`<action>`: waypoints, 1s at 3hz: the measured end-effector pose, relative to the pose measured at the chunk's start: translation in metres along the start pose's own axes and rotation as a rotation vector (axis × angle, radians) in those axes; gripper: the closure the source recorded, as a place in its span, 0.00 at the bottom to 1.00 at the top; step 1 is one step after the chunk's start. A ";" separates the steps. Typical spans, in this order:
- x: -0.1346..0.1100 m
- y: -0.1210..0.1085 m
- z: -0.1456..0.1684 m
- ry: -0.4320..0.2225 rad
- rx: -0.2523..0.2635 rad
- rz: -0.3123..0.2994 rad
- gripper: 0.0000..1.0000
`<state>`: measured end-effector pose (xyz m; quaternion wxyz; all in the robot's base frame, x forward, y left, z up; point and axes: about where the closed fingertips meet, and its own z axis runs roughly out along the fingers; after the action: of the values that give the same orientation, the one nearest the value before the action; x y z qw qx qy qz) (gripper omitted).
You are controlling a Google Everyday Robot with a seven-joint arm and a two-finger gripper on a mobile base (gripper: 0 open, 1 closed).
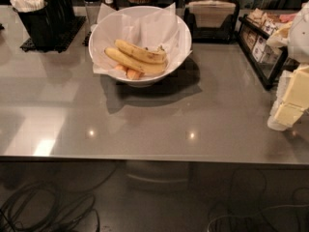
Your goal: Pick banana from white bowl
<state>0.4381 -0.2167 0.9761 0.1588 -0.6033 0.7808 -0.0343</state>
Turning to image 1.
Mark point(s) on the white paper liner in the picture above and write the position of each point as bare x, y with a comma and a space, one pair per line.
128, 29

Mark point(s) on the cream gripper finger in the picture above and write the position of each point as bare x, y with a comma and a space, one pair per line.
283, 116
297, 92

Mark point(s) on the black cutlery holder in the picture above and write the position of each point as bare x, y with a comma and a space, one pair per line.
55, 16

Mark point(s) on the black napkin dispenser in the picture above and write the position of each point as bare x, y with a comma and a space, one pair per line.
211, 20

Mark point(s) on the orange carrot piece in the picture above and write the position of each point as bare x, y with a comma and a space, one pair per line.
130, 73

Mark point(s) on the white bowl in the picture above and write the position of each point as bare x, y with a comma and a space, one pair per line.
141, 80

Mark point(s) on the yellow banana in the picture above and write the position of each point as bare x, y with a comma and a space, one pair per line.
158, 56
132, 63

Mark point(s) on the black condiment packet rack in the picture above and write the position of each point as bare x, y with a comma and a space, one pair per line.
267, 63

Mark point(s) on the clear glass shaker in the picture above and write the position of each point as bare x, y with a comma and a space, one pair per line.
92, 9

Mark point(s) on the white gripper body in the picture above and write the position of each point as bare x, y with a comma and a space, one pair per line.
299, 38

